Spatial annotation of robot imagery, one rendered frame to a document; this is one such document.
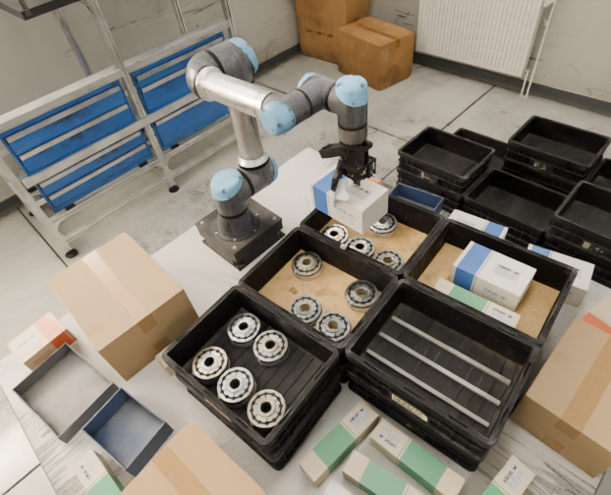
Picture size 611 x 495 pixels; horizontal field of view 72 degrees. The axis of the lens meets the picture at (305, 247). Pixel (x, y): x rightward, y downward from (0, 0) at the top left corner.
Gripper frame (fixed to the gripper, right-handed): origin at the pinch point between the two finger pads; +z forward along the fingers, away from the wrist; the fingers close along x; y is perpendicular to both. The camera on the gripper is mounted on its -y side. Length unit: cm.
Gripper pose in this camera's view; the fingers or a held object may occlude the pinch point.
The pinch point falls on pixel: (348, 192)
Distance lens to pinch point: 126.1
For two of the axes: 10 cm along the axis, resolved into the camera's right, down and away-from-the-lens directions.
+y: 7.1, 4.7, -5.2
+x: 6.9, -5.8, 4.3
